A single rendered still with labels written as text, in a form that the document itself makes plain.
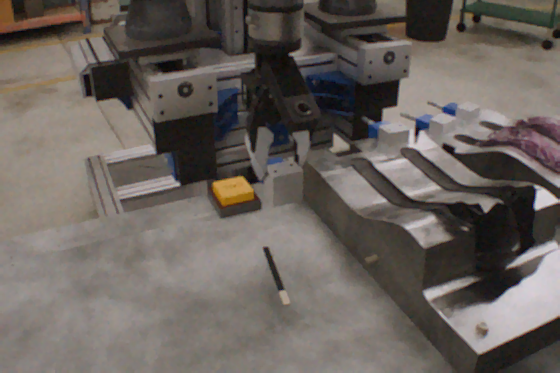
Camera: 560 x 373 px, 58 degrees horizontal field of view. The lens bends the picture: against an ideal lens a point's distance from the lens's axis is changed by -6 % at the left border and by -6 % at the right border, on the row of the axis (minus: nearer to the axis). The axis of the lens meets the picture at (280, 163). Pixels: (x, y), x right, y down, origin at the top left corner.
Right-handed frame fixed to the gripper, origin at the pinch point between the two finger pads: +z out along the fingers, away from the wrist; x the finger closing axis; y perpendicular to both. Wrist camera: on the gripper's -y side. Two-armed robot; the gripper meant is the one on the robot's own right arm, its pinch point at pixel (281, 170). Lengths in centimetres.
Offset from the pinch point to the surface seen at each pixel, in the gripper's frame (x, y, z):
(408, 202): -19.3, -7.1, 6.7
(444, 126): -44.9, 15.0, 7.5
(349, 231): -10.0, -4.7, 11.2
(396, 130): -28.6, 10.4, 3.3
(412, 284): -10.0, -21.7, 8.9
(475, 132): -53, 13, 10
